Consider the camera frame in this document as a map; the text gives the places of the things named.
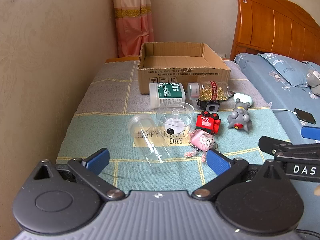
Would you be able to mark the white bottle with green label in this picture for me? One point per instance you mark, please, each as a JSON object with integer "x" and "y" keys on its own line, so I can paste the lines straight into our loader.
{"x": 170, "y": 92}

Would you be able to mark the cardboard box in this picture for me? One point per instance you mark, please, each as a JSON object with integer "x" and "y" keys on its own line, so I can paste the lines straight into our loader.
{"x": 175, "y": 73}

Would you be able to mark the plaid printed blanket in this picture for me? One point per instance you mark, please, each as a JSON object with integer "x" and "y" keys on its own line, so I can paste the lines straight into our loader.
{"x": 100, "y": 100}

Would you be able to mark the pink curtain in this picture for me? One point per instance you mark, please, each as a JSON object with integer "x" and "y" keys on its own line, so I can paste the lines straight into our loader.
{"x": 130, "y": 25}

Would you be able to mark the grey plush toy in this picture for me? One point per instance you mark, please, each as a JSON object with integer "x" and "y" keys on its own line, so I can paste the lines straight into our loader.
{"x": 313, "y": 80}

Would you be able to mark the black phone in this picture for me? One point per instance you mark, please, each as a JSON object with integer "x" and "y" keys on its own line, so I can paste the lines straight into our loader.
{"x": 305, "y": 116}

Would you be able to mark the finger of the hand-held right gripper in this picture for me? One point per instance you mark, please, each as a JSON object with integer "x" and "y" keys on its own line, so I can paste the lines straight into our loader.
{"x": 272, "y": 143}
{"x": 311, "y": 133}

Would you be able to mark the red toy train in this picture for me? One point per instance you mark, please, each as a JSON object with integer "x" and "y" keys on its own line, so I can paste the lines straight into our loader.
{"x": 206, "y": 122}

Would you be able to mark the tall clear plastic cup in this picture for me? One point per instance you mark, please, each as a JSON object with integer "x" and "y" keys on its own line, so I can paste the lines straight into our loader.
{"x": 150, "y": 140}

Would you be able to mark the blue flowered bed sheet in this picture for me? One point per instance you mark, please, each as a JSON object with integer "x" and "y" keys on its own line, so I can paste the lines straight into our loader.
{"x": 260, "y": 87}

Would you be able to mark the grey animal figurine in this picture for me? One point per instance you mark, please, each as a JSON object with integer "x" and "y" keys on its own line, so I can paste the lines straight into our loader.
{"x": 238, "y": 116}

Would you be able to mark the wooden bed headboard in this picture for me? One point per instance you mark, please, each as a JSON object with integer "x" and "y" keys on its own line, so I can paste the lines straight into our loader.
{"x": 270, "y": 25}

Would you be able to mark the clear bottle of yellow capsules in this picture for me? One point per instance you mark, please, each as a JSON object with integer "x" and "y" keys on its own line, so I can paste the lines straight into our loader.
{"x": 212, "y": 91}

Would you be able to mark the black cube toy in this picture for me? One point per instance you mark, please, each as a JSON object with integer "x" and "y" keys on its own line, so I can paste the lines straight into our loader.
{"x": 211, "y": 107}

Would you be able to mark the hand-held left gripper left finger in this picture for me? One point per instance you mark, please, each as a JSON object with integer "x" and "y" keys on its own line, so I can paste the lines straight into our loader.
{"x": 96, "y": 160}

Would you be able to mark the white wall socket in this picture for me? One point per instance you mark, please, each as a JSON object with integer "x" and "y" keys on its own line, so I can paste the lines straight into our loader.
{"x": 222, "y": 55}

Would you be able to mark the clear round plastic container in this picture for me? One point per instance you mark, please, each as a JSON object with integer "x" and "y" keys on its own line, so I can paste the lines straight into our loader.
{"x": 175, "y": 122}

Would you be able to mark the blue flowered pillow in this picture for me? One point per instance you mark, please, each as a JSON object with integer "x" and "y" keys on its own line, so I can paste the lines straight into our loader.
{"x": 287, "y": 70}

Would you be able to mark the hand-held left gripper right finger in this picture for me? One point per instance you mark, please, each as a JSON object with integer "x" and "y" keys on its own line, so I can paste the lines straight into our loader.
{"x": 218, "y": 161}

